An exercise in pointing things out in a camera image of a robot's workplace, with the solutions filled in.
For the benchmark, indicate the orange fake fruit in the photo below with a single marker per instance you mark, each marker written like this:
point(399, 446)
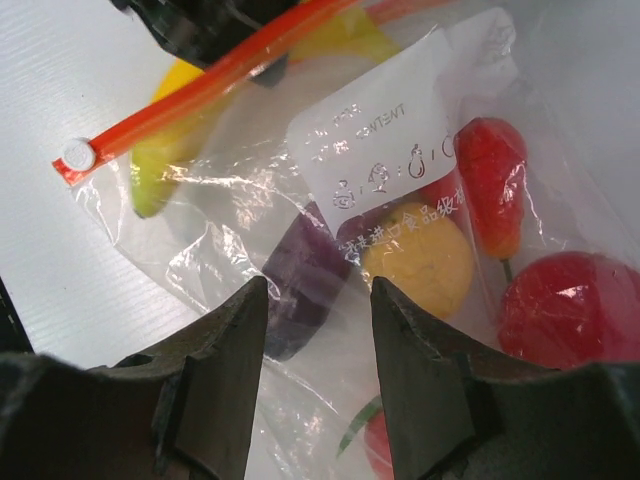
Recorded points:
point(377, 440)

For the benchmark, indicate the yellow fake lemon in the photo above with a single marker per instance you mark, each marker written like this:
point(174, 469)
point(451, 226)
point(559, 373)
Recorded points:
point(426, 255)

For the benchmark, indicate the purple fake eggplant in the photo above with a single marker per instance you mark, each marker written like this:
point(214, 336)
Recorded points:
point(307, 270)

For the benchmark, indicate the red fake apple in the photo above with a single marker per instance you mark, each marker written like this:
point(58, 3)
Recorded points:
point(571, 308)

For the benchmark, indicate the clear zip top bag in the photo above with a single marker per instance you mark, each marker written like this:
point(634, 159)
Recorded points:
point(323, 144)

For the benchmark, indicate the yellow fake banana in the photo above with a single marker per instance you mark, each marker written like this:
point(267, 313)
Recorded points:
point(157, 161)

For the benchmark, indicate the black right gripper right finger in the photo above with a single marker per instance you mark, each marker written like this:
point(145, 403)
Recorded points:
point(458, 409)

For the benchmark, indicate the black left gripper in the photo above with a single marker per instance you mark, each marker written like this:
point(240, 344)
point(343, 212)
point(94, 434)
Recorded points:
point(201, 32)

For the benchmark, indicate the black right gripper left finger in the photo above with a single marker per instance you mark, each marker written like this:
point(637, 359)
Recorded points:
point(182, 408)

